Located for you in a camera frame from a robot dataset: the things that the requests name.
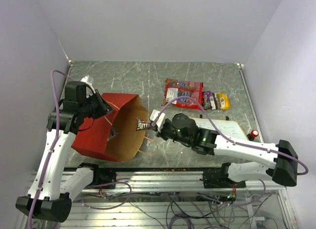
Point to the purple snack pack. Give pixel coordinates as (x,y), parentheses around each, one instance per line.
(206,103)

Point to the red candy bag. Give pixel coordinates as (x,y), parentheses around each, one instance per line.
(184,89)

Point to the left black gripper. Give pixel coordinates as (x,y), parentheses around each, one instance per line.
(104,107)

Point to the brown purple chocolate pack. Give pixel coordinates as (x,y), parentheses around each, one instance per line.
(142,125)

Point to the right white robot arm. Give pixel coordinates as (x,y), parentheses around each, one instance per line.
(278,162)

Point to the red emergency stop button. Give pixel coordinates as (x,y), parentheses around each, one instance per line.
(252,135)

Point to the yellow snack pack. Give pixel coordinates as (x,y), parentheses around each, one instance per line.
(224,101)

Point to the brown chocolate snack pack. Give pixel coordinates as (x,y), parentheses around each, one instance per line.
(214,101)

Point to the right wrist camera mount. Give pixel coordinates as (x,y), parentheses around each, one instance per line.
(157,120)

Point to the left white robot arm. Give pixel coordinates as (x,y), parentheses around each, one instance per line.
(48,198)

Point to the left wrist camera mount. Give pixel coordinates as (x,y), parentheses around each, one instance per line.
(89,81)

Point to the red paper bag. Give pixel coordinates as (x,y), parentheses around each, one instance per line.
(91,140)

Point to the small whiteboard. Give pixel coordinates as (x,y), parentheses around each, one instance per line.
(227,127)

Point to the aluminium rail frame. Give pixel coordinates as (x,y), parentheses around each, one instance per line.
(177,199)

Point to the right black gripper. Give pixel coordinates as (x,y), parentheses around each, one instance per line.
(161,134)

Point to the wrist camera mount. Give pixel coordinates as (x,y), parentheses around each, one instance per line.
(157,120)
(89,81)

